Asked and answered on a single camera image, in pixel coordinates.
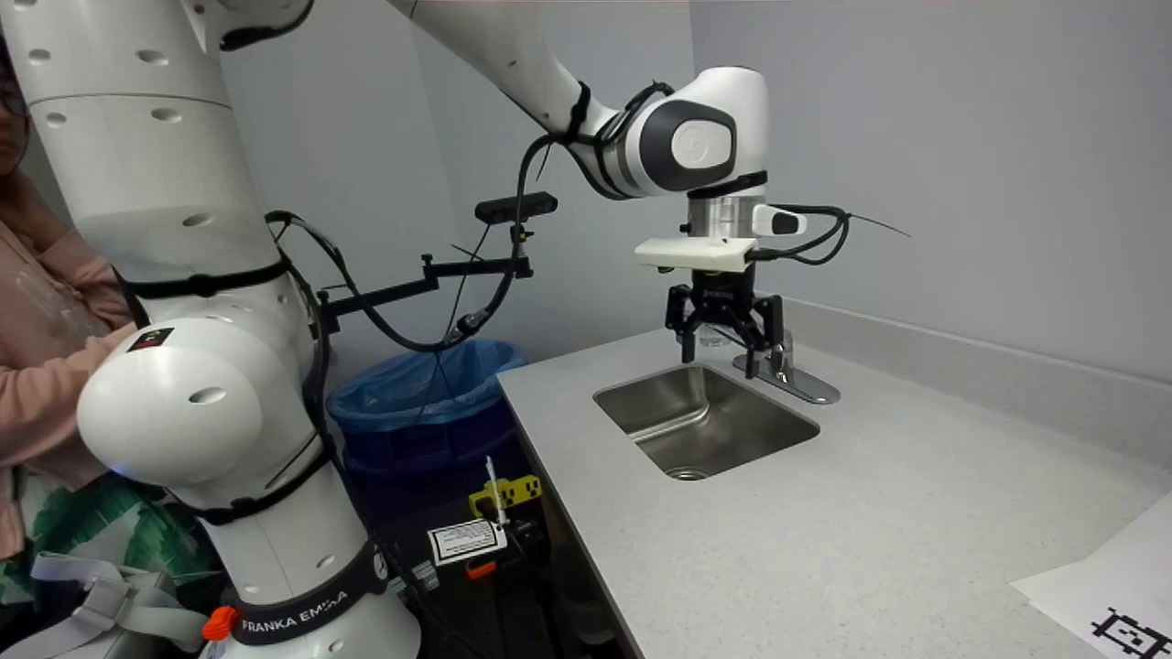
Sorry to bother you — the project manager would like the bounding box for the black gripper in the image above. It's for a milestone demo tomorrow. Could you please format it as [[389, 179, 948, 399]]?
[[664, 267, 799, 377]]

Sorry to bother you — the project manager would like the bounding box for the stainless steel sink basin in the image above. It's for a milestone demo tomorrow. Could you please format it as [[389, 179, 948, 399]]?
[[589, 360, 823, 483]]

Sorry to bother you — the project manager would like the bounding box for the yellow and black clamp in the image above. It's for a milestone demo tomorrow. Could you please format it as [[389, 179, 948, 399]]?
[[466, 473, 549, 531]]

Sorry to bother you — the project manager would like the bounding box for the blue trash bin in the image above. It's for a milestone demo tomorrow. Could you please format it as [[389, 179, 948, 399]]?
[[324, 337, 531, 540]]

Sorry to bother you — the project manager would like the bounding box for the white label box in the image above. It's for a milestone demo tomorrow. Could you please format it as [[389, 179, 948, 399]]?
[[423, 521, 513, 568]]

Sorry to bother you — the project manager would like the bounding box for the white paper with markers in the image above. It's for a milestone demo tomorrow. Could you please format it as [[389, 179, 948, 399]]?
[[1008, 490, 1172, 659]]

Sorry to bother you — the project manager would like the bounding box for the green and white cloth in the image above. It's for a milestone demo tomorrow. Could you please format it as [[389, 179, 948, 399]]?
[[17, 473, 226, 614]]

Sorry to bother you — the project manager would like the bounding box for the person in pink top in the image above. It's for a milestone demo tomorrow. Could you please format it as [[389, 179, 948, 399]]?
[[0, 47, 139, 568]]

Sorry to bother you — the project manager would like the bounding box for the chrome faucet base plate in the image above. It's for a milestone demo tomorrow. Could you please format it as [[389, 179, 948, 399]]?
[[730, 352, 847, 409]]

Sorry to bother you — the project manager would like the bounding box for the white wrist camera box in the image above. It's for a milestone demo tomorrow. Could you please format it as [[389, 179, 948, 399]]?
[[630, 229, 762, 276]]

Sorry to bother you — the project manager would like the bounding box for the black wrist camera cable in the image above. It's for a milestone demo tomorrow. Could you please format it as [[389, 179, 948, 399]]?
[[747, 201, 858, 271]]

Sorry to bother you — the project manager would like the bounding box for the black camera on stand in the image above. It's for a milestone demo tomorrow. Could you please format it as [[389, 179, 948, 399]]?
[[472, 188, 563, 227]]

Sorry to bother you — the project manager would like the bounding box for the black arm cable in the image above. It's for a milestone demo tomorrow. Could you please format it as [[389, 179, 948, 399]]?
[[263, 127, 559, 360]]

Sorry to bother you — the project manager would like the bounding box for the gray strap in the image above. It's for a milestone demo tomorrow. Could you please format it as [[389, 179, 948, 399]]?
[[0, 551, 207, 659]]

